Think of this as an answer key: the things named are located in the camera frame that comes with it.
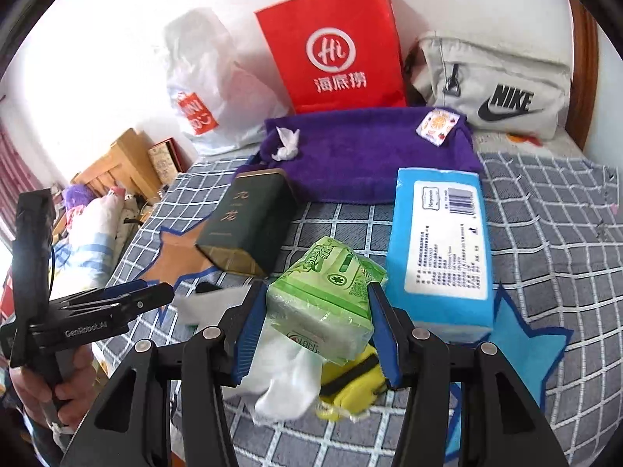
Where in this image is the grey checked bed sheet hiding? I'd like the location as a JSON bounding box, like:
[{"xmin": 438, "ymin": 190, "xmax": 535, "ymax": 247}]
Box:
[{"xmin": 95, "ymin": 131, "xmax": 623, "ymax": 467}]

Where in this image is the red paper bag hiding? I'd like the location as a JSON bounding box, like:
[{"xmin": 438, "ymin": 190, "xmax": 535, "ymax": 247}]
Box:
[{"xmin": 254, "ymin": 0, "xmax": 408, "ymax": 115}]

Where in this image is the red box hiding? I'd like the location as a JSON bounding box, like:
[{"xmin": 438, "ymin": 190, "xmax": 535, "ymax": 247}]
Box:
[{"xmin": 0, "ymin": 272, "xmax": 14, "ymax": 324}]

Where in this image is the blue tissue pack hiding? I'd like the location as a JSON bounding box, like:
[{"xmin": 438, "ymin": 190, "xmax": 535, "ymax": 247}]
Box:
[{"xmin": 386, "ymin": 167, "xmax": 495, "ymax": 344}]

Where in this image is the wooden headboard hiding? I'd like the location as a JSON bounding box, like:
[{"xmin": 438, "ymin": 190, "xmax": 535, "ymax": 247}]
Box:
[{"xmin": 567, "ymin": 0, "xmax": 599, "ymax": 154}]

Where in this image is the large white tissue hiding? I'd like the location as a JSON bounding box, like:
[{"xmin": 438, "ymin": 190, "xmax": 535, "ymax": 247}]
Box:
[{"xmin": 241, "ymin": 326, "xmax": 324, "ymax": 424}]

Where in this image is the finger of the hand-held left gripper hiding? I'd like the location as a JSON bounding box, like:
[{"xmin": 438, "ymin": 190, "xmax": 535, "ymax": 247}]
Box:
[
  {"xmin": 58, "ymin": 283, "xmax": 176, "ymax": 324},
  {"xmin": 49, "ymin": 279, "xmax": 149, "ymax": 309}
]

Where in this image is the small white crumpled tissue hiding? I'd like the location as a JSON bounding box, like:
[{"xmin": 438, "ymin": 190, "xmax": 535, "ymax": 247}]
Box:
[{"xmin": 271, "ymin": 126, "xmax": 301, "ymax": 162}]

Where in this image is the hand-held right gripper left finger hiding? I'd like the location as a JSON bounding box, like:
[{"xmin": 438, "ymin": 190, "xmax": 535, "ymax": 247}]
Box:
[{"xmin": 61, "ymin": 279, "xmax": 269, "ymax": 467}]

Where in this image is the white patterned pillow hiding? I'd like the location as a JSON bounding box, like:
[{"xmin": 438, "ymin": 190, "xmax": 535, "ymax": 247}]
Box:
[{"xmin": 51, "ymin": 187, "xmax": 130, "ymax": 293}]

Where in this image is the purple plush toy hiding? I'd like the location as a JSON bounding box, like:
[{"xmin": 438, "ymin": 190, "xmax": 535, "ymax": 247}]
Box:
[{"xmin": 62, "ymin": 184, "xmax": 98, "ymax": 211}]

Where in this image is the grey waist bag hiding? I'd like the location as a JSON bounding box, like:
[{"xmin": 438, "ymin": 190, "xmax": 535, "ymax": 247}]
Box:
[{"xmin": 406, "ymin": 30, "xmax": 572, "ymax": 141}]

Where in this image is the yellow fabric pouch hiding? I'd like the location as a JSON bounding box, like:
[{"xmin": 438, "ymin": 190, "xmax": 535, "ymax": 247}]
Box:
[{"xmin": 315, "ymin": 343, "xmax": 390, "ymax": 421}]

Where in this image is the purple fleece towel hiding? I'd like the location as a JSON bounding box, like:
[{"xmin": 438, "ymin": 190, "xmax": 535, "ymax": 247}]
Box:
[{"xmin": 248, "ymin": 106, "xmax": 484, "ymax": 204}]

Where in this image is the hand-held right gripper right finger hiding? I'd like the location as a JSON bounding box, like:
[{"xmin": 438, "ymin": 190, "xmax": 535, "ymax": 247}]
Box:
[{"xmin": 366, "ymin": 282, "xmax": 570, "ymax": 467}]

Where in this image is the brown patterned box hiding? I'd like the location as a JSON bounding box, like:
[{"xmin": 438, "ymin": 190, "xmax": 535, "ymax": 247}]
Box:
[{"xmin": 147, "ymin": 139, "xmax": 195, "ymax": 183}]

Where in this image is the striped curtain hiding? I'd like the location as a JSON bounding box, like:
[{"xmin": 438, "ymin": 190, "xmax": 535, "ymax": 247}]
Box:
[{"xmin": 0, "ymin": 121, "xmax": 64, "ymax": 244}]

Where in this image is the person's left hand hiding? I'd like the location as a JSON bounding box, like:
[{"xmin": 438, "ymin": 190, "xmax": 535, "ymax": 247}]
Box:
[{"xmin": 9, "ymin": 341, "xmax": 100, "ymax": 436}]

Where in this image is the wooden cabinet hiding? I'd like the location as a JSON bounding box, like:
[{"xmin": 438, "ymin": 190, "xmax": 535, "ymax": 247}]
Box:
[{"xmin": 73, "ymin": 128, "xmax": 164, "ymax": 205}]

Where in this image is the green tissue pack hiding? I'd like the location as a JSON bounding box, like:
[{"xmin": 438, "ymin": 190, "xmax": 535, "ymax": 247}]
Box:
[{"xmin": 266, "ymin": 236, "xmax": 389, "ymax": 365}]

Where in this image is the dark green tin box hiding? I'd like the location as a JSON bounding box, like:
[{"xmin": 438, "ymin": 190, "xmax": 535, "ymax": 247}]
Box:
[{"xmin": 195, "ymin": 169, "xmax": 299, "ymax": 278}]

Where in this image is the white plastic bag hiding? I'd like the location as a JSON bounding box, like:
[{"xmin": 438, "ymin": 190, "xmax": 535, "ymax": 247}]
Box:
[{"xmin": 163, "ymin": 7, "xmax": 293, "ymax": 156}]

